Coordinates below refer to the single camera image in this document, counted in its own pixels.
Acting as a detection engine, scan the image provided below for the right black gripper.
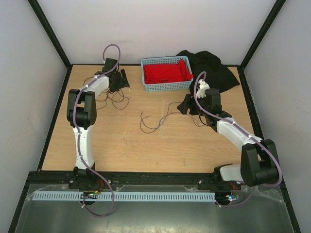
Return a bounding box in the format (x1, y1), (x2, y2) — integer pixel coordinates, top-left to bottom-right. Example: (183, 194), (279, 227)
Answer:
(176, 93), (209, 116)

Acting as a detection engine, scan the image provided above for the single black wire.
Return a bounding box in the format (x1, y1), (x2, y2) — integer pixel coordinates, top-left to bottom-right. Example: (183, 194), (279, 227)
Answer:
(139, 101), (209, 134)

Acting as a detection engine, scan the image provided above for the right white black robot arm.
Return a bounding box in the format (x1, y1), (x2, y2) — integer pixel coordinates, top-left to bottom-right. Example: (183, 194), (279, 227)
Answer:
(177, 88), (282, 189)

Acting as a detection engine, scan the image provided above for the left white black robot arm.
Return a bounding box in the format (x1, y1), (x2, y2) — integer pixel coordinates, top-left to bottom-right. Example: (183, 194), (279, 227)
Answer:
(67, 58), (130, 188)

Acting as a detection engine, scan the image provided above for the light blue plastic basket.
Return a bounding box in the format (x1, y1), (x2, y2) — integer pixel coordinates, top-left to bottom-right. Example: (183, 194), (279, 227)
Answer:
(140, 56), (193, 92)

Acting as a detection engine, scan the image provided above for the red cloth in basket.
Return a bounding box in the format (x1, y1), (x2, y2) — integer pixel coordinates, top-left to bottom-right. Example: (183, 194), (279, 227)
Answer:
(143, 60), (193, 84)

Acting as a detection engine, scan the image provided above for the black cloth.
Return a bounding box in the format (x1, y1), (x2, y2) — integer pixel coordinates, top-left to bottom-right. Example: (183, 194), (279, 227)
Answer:
(176, 50), (240, 94)

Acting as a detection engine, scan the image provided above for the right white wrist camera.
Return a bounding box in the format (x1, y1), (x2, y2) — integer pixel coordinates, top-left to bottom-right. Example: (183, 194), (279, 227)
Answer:
(196, 79), (210, 98)

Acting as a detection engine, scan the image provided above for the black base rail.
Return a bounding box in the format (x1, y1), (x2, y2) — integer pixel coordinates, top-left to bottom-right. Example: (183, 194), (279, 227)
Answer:
(26, 171), (241, 192)

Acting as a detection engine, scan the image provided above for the light blue slotted cable duct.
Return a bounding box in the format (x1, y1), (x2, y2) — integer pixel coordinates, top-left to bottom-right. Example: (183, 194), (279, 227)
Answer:
(32, 191), (215, 202)

